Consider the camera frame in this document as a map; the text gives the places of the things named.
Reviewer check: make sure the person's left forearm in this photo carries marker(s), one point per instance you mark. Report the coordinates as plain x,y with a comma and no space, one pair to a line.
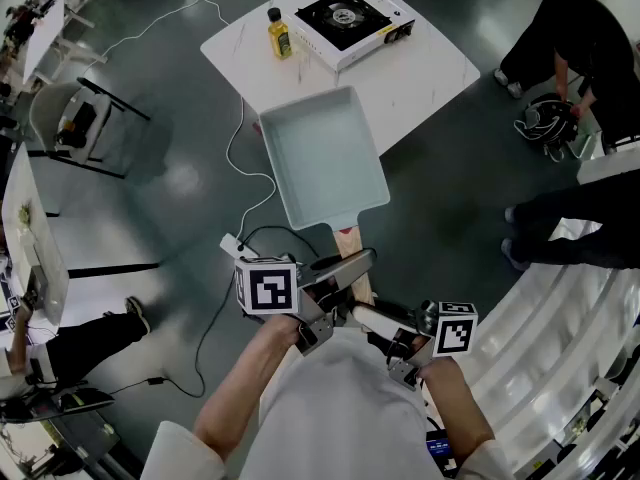
240,388

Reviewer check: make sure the white side table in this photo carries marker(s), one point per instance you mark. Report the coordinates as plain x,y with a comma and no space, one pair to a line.
30,238

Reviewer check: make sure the blue screen device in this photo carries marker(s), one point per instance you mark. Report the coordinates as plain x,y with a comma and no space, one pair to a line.
440,449

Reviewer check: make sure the white power strip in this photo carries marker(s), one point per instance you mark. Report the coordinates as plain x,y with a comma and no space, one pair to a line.
237,246

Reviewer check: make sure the white curved counter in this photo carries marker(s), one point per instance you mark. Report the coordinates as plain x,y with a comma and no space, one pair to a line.
550,348

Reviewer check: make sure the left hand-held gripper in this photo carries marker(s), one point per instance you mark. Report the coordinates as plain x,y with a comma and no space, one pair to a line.
270,288

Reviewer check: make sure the pale blue rectangular pan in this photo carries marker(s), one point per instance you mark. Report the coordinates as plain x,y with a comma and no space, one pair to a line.
322,160

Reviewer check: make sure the person's right forearm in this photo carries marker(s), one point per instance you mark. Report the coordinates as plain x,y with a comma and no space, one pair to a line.
457,408

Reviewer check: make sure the white chair with black frame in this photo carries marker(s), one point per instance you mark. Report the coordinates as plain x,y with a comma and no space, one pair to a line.
75,123

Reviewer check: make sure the white desk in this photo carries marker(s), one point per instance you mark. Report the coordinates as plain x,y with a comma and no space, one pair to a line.
45,38

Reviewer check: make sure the black and white helmet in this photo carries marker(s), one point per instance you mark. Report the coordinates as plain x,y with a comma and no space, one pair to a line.
547,118

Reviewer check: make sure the white marble table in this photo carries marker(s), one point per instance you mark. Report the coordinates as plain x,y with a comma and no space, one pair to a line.
415,83

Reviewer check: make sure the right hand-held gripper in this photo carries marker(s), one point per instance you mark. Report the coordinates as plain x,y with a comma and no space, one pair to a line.
452,333

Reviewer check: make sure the yellow oil bottle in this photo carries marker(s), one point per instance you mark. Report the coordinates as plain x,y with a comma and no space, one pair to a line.
280,35

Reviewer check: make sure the person's white shirt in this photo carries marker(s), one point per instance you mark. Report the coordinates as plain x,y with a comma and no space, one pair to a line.
345,408

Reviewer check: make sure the white portable gas stove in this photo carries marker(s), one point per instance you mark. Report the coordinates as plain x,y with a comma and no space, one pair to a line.
350,23

